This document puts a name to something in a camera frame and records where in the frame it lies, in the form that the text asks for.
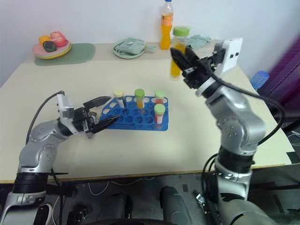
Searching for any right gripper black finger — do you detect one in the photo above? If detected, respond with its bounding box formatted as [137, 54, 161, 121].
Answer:
[186, 47, 202, 68]
[169, 47, 191, 72]

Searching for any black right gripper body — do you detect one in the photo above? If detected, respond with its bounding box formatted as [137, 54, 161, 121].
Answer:
[182, 56, 221, 90]

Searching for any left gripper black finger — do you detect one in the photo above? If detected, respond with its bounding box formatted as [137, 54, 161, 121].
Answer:
[83, 96, 112, 111]
[90, 115, 121, 135]

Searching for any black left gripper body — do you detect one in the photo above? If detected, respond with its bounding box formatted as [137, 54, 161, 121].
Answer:
[71, 106, 99, 136]

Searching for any green-capped yellow liquid tube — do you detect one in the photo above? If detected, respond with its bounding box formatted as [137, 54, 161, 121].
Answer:
[134, 88, 145, 111]
[169, 26, 190, 80]

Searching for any blue test tube rack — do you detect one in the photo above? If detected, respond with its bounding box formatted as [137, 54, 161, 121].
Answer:
[99, 94, 170, 132]

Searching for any crumpled pale green cloth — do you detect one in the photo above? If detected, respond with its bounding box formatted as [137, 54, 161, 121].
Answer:
[187, 34, 215, 49]

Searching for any yellow-capped clear labelled tube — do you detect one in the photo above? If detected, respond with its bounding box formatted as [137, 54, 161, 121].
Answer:
[112, 89, 127, 109]

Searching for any orange soda plastic bottle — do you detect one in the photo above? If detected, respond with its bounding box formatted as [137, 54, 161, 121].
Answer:
[159, 0, 175, 51]

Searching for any green-capped red liquid tube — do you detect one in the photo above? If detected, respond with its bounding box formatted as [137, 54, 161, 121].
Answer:
[153, 103, 166, 129]
[154, 90, 166, 105]

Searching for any folded pale green cloth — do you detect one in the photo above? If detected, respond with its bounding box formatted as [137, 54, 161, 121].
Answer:
[114, 37, 146, 56]

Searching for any green placemat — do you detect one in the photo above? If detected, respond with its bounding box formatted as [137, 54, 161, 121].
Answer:
[34, 42, 97, 67]

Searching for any blue cup stack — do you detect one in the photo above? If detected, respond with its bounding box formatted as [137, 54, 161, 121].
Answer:
[249, 70, 270, 91]

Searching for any stack of pastel plates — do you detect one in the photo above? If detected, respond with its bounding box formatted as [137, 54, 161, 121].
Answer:
[32, 38, 72, 60]

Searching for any dark green toy avocado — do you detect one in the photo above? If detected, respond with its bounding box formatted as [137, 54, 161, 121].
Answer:
[42, 40, 57, 53]

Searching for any red toy apple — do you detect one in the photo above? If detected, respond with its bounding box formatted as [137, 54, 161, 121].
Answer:
[50, 30, 67, 47]

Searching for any orange toy pepper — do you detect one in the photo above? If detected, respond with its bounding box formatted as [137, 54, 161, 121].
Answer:
[38, 35, 52, 46]

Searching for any purple fabric panel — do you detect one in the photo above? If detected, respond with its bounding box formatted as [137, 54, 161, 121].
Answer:
[264, 35, 300, 112]

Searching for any dark rounded shape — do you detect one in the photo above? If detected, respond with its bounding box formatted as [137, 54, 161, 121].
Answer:
[159, 186, 188, 221]

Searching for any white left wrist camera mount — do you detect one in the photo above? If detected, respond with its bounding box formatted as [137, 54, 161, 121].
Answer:
[57, 94, 76, 127]

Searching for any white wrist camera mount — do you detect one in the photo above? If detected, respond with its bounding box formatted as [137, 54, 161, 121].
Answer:
[214, 37, 244, 77]
[57, 94, 76, 127]

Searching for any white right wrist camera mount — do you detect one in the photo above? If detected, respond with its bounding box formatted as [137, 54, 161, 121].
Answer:
[214, 37, 244, 77]

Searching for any pale green plate with handle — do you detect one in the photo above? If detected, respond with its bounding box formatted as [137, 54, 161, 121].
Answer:
[112, 39, 158, 60]

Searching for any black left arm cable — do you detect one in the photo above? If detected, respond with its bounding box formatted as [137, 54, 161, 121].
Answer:
[25, 90, 65, 144]

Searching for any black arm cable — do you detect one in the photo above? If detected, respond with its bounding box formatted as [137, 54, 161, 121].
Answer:
[25, 90, 65, 144]
[201, 61, 286, 151]

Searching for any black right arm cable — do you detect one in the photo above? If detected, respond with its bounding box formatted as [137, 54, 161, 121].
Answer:
[201, 61, 286, 151]

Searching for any thin white cable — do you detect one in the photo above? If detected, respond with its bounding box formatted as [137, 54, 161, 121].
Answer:
[87, 180, 111, 197]

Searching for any white ribbed cable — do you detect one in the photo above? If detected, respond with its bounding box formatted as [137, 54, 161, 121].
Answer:
[44, 203, 56, 225]

